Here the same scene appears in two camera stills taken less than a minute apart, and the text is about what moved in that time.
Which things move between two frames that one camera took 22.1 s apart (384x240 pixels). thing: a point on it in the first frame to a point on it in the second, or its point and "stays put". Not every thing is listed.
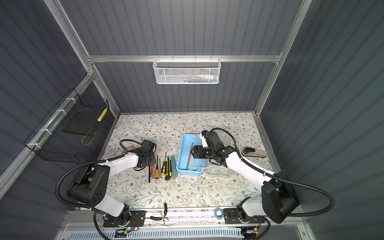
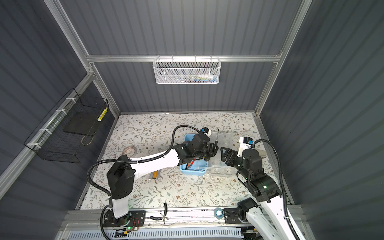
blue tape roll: x=215 y=210 stays put
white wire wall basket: x=186 y=70 stays put
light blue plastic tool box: x=196 y=165 stays put
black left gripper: x=153 y=160 to x=211 y=147
